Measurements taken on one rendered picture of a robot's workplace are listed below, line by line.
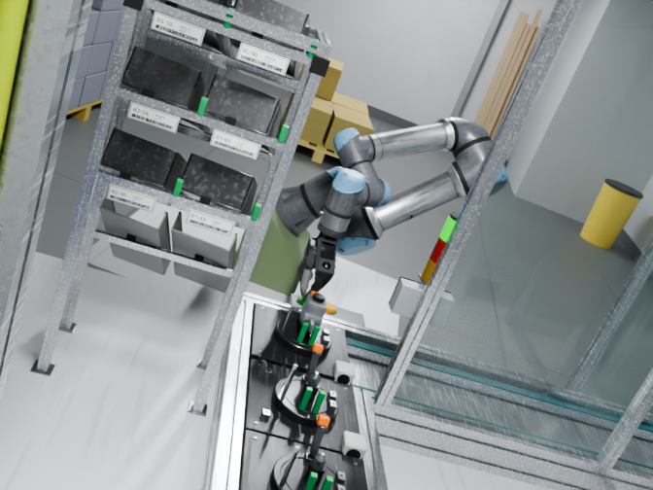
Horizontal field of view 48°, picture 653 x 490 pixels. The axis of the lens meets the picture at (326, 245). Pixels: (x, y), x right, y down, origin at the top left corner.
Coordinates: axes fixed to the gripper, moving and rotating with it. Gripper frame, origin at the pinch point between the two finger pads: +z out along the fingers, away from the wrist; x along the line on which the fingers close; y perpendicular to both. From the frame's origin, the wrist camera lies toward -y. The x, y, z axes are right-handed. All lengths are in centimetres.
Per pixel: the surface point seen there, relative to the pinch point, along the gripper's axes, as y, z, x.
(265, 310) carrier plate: -12.2, 1.0, 10.6
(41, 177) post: -131, -67, 43
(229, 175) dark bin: -36, -38, 30
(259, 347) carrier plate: -29.9, 0.9, 11.6
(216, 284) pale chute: -15.5, -3.8, 24.4
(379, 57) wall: 775, 26, -130
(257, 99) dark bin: -37, -54, 30
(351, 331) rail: -8.0, 2.0, -12.8
